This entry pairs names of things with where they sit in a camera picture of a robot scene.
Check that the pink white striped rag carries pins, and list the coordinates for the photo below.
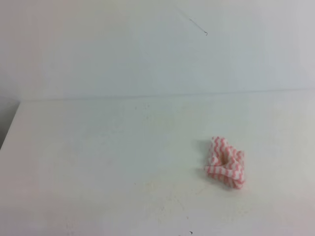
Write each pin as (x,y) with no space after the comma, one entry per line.
(225,163)

